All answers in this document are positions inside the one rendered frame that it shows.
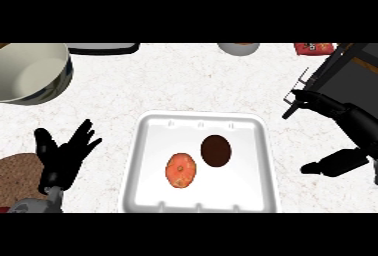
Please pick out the large cream pot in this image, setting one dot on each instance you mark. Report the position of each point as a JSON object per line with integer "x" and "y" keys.
{"x": 30, "y": 73}

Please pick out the brown round placemat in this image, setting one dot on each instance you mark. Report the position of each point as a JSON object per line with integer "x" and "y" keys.
{"x": 20, "y": 180}

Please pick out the white plastic tray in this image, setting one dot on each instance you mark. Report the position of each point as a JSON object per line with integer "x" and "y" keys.
{"x": 241, "y": 186}

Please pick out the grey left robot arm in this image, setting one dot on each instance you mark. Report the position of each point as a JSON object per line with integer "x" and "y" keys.
{"x": 42, "y": 202}

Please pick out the red snack bag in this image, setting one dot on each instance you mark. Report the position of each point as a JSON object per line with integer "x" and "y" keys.
{"x": 313, "y": 48}

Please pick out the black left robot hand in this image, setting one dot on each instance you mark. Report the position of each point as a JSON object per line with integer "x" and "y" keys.
{"x": 61, "y": 160}

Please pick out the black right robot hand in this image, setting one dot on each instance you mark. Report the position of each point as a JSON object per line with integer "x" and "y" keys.
{"x": 362, "y": 130}

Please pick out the small red object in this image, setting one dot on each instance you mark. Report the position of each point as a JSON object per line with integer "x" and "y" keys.
{"x": 3, "y": 210}

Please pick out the black tiered shelf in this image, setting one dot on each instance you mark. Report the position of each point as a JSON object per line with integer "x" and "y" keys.
{"x": 344, "y": 78}

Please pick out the dark brown cupcake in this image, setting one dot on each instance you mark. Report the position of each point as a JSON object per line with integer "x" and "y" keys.
{"x": 216, "y": 150}

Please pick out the grey round bowl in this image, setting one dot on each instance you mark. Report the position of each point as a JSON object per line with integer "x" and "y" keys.
{"x": 238, "y": 48}

